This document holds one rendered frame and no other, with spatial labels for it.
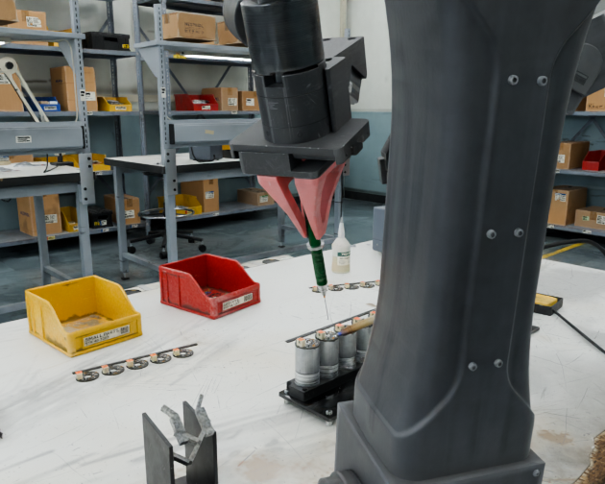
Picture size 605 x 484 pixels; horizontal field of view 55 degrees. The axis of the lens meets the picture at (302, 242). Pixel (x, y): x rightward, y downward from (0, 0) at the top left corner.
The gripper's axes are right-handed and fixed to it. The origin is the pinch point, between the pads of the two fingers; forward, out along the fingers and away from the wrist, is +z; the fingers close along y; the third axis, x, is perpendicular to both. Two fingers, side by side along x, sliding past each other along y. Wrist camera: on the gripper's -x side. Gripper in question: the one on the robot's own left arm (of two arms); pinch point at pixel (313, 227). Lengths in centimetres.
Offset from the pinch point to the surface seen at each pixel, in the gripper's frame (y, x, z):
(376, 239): 16, -54, 35
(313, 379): 0.5, 3.6, 15.3
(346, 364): -0.9, -1.0, 17.0
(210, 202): 286, -331, 194
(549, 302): -17.8, -33.9, 29.6
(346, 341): -0.8, -1.8, 14.5
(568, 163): 3, -417, 178
